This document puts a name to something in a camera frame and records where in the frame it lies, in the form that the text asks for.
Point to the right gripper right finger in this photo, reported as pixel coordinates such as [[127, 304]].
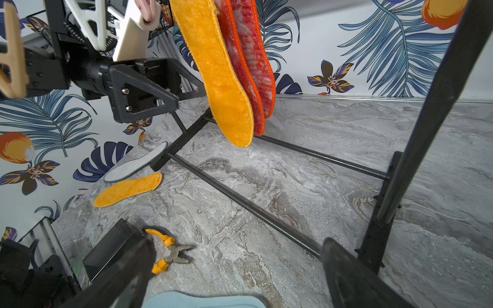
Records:
[[351, 284]]

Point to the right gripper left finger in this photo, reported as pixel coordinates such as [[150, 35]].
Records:
[[125, 283]]

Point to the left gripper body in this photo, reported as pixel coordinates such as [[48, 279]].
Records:
[[136, 89]]

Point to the light blue insole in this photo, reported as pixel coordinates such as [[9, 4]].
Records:
[[177, 299]]

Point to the dark navy insole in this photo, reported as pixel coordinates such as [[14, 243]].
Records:
[[129, 168]]

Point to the orange insole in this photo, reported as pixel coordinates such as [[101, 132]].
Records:
[[229, 103]]

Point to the beige yellow-edged insole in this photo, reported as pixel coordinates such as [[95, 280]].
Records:
[[127, 189]]

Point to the red patterned insole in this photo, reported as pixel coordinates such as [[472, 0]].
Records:
[[237, 57], [248, 27]]

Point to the black clothes rack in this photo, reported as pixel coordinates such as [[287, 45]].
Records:
[[349, 84]]

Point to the small black box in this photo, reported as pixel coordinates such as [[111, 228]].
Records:
[[115, 243]]

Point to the yellow handled pliers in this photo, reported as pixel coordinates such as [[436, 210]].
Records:
[[173, 248]]

